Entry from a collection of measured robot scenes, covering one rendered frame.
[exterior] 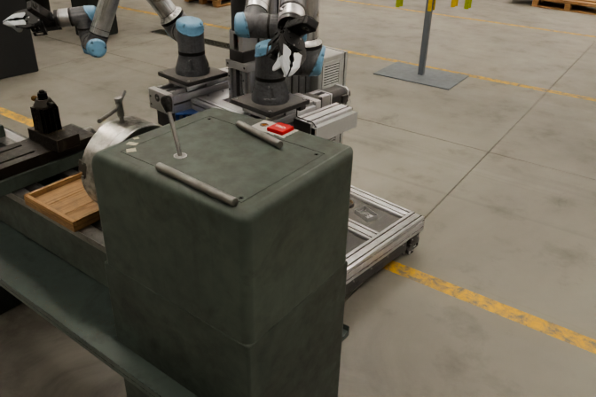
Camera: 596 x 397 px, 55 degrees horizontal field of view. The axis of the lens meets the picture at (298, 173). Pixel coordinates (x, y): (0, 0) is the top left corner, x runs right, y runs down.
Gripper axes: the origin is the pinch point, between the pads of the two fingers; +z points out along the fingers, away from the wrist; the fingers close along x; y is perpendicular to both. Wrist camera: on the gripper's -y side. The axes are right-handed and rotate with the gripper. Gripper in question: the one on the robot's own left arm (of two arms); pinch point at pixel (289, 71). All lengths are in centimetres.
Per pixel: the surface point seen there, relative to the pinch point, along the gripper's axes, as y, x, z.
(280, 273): 23, -19, 43
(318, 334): 47, -52, 45
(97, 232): 89, 12, 18
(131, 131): 55, 20, -1
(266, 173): 14.5, -5.9, 22.0
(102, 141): 62, 26, 2
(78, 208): 99, 18, 8
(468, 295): 84, -181, -17
